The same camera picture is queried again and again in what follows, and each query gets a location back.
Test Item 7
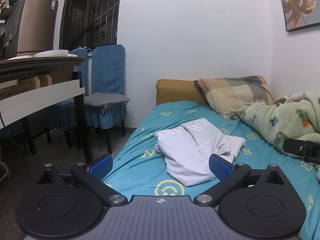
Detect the white shirt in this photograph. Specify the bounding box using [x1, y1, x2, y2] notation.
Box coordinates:
[154, 117, 246, 187]

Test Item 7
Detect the green printed fleece blanket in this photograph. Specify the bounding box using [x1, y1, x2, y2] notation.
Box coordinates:
[237, 91, 320, 183]

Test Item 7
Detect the bed with teal printed sheet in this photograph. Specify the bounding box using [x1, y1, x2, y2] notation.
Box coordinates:
[101, 100, 320, 240]

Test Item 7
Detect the plaid pillow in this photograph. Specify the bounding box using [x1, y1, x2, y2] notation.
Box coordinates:
[194, 75, 275, 119]

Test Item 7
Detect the wooden table with black legs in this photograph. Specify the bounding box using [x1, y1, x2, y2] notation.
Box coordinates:
[0, 55, 92, 166]

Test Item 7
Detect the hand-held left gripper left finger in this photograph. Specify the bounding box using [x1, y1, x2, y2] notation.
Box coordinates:
[37, 153, 128, 207]

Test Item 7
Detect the brown refrigerator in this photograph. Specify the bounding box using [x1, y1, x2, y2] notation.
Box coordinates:
[5, 0, 59, 58]

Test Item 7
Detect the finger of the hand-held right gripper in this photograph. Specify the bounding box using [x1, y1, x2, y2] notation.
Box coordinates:
[283, 138, 304, 159]

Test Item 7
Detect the blue covered chair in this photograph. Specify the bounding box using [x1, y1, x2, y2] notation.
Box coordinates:
[84, 44, 131, 151]

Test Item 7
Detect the mustard headboard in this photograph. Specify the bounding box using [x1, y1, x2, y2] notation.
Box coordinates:
[156, 79, 209, 106]

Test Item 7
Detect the golden leaf wall picture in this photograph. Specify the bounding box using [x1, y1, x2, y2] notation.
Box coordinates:
[276, 0, 320, 33]

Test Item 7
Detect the grey seat cushion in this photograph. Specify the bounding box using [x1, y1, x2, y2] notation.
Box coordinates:
[67, 92, 130, 114]

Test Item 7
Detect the white plate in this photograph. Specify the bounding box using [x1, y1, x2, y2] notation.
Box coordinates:
[33, 50, 69, 58]

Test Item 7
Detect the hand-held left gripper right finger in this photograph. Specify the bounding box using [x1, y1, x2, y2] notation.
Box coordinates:
[194, 153, 294, 208]

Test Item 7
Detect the window with dark grille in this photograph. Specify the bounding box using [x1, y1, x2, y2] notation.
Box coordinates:
[59, 0, 123, 53]

